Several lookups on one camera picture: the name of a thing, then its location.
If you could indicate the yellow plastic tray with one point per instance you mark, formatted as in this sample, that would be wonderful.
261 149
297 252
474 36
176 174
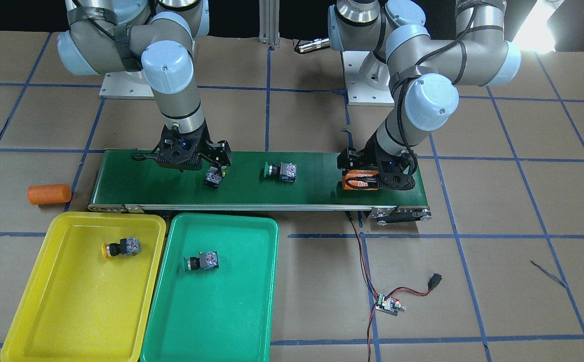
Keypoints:
79 306

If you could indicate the green push button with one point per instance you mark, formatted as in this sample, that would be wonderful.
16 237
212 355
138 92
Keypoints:
284 171
204 261

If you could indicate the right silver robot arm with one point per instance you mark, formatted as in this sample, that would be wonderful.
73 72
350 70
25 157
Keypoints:
155 38

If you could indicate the silver metal connector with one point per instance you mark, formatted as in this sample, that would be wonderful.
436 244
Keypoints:
314 45

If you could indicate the plain orange cylinder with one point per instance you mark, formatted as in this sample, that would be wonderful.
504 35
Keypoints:
49 194

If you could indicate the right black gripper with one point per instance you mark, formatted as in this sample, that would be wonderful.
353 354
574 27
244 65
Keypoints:
220 152

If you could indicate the aluminium frame post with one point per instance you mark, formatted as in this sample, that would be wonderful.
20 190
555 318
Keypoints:
269 19

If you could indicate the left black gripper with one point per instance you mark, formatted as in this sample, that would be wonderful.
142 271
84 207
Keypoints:
371 152

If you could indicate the red black wire board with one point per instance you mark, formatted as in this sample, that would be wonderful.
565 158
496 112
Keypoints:
386 303

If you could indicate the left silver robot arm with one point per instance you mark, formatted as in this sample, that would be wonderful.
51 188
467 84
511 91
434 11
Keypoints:
424 75

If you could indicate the green plastic tray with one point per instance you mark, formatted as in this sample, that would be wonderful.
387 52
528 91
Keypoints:
214 315

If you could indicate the yellow push button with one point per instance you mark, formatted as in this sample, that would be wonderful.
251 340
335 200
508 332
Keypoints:
214 177
129 246

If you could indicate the orange cylinder battery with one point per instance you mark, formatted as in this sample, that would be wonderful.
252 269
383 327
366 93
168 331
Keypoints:
360 180

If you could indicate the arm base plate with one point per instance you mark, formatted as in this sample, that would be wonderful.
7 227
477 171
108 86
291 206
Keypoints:
366 79
126 85

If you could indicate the green conveyor belt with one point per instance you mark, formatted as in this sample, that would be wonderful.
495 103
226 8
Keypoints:
126 186

